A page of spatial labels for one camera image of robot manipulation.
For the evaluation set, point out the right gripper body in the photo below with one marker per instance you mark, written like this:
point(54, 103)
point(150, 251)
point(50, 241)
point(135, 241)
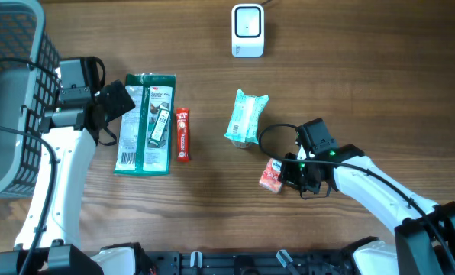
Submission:
point(301, 176)

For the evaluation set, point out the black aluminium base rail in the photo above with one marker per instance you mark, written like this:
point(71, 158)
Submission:
point(313, 262)

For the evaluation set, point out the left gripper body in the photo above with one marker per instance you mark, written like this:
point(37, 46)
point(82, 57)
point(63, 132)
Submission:
point(118, 104)

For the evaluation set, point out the white barcode scanner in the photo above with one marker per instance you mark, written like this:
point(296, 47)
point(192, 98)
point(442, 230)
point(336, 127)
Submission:
point(247, 30)

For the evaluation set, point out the red white tissue pack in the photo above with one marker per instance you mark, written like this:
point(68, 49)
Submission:
point(270, 176)

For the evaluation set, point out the green white gloves package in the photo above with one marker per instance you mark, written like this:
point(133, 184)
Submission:
point(144, 143)

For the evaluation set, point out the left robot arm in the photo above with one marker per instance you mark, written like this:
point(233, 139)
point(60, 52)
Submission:
point(68, 133)

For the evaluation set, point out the teal wet wipes pack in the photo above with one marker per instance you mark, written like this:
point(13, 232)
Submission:
point(243, 124)

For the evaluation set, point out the red coffee stick sachet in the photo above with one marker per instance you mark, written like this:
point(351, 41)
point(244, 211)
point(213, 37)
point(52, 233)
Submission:
point(182, 127)

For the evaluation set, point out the grey plastic mesh basket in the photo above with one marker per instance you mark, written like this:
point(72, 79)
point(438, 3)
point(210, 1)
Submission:
point(28, 62)

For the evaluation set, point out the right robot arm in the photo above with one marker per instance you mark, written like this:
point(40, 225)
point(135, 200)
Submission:
point(424, 230)

